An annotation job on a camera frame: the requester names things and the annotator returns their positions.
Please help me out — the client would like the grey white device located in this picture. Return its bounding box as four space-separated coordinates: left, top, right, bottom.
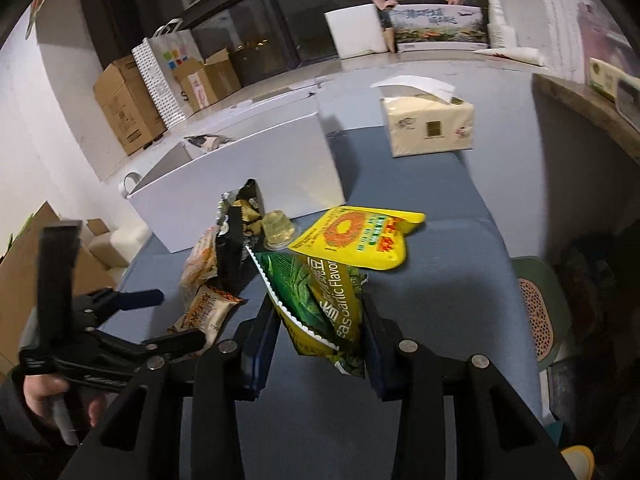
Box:
615 75 640 127

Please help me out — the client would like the clear jelly cup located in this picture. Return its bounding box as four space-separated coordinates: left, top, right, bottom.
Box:
261 211 297 251

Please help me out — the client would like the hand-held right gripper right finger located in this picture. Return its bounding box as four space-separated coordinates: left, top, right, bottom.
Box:
361 300 576 480

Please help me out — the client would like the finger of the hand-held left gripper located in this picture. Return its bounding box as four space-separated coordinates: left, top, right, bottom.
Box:
95 329 207 368
75 288 164 329

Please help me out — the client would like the white bottle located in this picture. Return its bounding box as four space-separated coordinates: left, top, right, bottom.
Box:
487 0 517 49

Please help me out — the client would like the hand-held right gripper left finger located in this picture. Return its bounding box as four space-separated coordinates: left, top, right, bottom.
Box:
60 300 283 480

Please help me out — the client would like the landscape printed box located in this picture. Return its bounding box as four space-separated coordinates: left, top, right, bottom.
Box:
387 4 490 54

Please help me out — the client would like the dark window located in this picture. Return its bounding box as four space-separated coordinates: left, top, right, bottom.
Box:
75 0 491 73

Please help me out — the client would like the yellow round object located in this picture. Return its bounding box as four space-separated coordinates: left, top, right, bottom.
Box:
560 445 597 480

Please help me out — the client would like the white box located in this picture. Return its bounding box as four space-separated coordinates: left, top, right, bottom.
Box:
122 112 347 254

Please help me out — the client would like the white brown snack packet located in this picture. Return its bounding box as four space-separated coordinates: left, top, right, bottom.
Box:
182 133 237 154

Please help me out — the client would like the clear bread snack packet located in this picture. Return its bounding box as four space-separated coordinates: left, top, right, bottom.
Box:
179 227 221 301

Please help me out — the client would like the person's left forearm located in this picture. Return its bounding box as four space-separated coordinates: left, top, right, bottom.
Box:
0 375 86 480

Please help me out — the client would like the small open cardboard box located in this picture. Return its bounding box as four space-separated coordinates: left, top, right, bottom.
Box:
174 49 243 111

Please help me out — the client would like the pink perforated pad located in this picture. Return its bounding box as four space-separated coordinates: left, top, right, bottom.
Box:
517 277 557 362

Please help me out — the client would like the person's left hand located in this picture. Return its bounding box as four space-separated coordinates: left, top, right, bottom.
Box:
22 374 108 428

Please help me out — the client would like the cream soft tissue pack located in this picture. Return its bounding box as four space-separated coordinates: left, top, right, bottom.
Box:
371 75 476 159

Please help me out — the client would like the black gold snack packet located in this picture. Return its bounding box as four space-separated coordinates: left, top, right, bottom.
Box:
215 178 266 297

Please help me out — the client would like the white dotted paper bag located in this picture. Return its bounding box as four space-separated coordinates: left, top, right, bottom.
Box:
131 19 206 131

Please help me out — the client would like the tall cardboard box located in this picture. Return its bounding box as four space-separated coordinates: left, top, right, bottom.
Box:
93 56 167 157

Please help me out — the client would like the wall poster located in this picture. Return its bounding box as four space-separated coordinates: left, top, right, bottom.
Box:
25 0 67 41

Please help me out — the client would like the round wooden table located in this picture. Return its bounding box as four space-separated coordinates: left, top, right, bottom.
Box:
531 72 640 163

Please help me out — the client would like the green snack packet white label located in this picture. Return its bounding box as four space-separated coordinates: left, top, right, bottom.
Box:
249 250 372 378

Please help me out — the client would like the yellow tissue box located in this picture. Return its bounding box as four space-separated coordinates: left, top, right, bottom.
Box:
587 57 632 102

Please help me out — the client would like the small pale yellow snack packet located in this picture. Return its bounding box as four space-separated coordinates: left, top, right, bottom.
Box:
169 285 246 336

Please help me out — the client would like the green stool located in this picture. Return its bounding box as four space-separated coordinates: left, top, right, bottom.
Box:
510 255 574 374

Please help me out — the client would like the green paper item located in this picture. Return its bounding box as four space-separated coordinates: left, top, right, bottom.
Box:
7 212 34 252

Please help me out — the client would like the white tube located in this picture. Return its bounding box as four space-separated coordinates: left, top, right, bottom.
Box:
472 46 547 67

